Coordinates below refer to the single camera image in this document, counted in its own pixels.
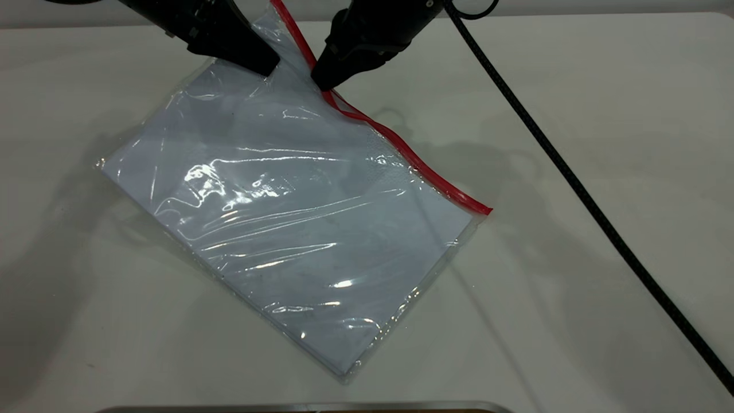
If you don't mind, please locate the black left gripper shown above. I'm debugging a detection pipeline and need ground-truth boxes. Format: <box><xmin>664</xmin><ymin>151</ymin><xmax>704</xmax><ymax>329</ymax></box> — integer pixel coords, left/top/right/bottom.
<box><xmin>118</xmin><ymin>0</ymin><xmax>282</xmax><ymax>77</ymax></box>

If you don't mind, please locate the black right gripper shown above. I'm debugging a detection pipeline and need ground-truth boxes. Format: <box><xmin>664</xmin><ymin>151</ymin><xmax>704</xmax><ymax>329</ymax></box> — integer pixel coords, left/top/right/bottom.
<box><xmin>310</xmin><ymin>0</ymin><xmax>445</xmax><ymax>92</ymax></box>

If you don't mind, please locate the clear plastic zip bag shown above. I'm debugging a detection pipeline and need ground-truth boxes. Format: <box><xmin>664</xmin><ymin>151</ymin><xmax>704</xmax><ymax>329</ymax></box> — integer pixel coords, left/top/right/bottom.
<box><xmin>95</xmin><ymin>0</ymin><xmax>494</xmax><ymax>384</ymax></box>

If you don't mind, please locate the white paper stack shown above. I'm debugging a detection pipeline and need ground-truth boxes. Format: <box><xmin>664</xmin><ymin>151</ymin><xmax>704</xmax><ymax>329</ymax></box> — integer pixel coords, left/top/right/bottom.
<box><xmin>103</xmin><ymin>57</ymin><xmax>477</xmax><ymax>376</ymax></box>

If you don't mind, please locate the thick black braided cable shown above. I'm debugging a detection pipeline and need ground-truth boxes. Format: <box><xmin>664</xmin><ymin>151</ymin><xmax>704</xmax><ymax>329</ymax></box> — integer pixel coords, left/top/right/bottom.
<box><xmin>444</xmin><ymin>0</ymin><xmax>734</xmax><ymax>396</ymax></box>

